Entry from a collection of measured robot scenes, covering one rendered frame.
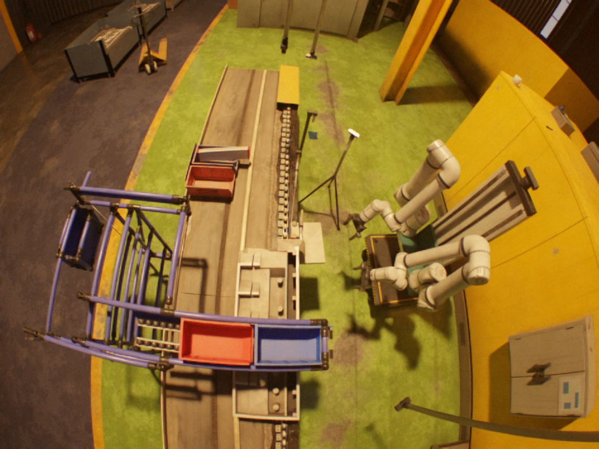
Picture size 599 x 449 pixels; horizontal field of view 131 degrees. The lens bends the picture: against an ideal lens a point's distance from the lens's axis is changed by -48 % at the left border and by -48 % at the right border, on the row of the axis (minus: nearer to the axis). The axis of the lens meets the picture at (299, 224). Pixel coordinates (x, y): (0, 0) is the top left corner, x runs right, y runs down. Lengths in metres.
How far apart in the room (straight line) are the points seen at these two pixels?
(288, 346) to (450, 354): 2.30
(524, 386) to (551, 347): 0.41
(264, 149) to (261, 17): 4.63
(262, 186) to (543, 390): 2.74
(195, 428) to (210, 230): 1.35
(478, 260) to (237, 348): 1.20
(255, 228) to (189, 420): 1.39
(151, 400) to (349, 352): 1.93
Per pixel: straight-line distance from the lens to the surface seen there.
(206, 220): 1.91
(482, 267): 1.36
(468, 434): 3.43
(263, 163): 2.16
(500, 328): 2.84
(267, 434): 1.81
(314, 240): 1.81
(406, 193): 2.00
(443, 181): 1.62
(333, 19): 6.45
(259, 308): 1.52
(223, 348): 1.22
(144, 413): 2.79
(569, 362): 2.25
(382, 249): 2.54
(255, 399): 1.55
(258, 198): 1.97
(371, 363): 2.68
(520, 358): 2.47
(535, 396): 2.46
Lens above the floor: 2.44
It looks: 63 degrees down
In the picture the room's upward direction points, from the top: 20 degrees clockwise
